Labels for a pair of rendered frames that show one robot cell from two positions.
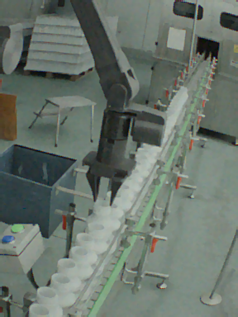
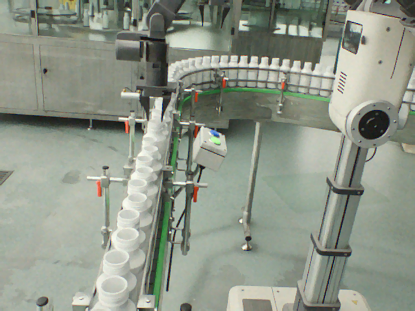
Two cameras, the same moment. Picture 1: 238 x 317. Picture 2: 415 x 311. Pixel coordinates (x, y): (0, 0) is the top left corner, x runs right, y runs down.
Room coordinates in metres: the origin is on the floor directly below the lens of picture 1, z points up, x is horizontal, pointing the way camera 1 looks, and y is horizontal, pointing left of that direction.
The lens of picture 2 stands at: (1.99, -0.09, 1.55)
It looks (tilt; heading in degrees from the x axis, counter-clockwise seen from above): 23 degrees down; 165
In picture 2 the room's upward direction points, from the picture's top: 6 degrees clockwise
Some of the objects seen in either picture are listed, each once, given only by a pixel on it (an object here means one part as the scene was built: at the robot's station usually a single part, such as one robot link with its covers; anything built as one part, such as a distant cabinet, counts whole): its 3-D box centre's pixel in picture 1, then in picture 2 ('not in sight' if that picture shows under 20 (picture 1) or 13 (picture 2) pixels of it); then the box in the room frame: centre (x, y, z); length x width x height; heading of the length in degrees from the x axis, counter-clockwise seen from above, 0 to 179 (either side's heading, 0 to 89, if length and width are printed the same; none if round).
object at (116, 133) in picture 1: (119, 124); (155, 51); (0.95, 0.01, 1.37); 0.07 x 0.06 x 0.07; 80
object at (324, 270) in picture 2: not in sight; (320, 282); (0.84, 0.70, 0.49); 0.13 x 0.13 x 0.40; 80
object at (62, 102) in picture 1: (61, 115); not in sight; (4.82, 0.66, 0.21); 0.61 x 0.47 x 0.41; 43
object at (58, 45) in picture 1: (64, 43); not in sight; (8.24, 1.31, 0.59); 1.24 x 1.03 x 1.17; 172
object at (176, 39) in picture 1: (176, 38); not in sight; (5.75, -0.45, 1.22); 0.23 x 0.03 x 0.32; 79
